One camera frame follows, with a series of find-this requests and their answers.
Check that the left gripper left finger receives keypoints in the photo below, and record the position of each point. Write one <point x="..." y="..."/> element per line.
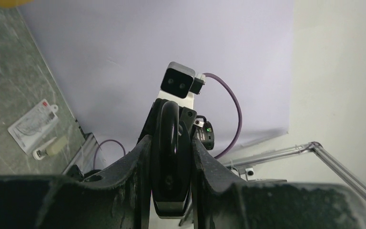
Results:
<point x="117" y="197"/>

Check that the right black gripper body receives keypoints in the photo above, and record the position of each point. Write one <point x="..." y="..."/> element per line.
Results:
<point x="197" y="125"/>

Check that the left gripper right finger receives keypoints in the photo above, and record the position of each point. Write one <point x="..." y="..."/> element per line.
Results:
<point x="222" y="200"/>

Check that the black padlock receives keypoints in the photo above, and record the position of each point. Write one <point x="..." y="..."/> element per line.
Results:
<point x="171" y="161"/>

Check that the beige white stapler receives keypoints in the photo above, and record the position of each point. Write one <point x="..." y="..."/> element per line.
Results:
<point x="50" y="148"/>

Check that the white card package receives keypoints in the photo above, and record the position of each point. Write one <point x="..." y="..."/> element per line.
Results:
<point x="33" y="126"/>

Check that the cylindrical drawer box orange yellow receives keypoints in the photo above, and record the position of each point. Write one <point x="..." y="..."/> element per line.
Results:
<point x="13" y="3"/>

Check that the aluminium frame rail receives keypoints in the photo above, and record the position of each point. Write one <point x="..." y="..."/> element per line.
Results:
<point x="244" y="164"/>

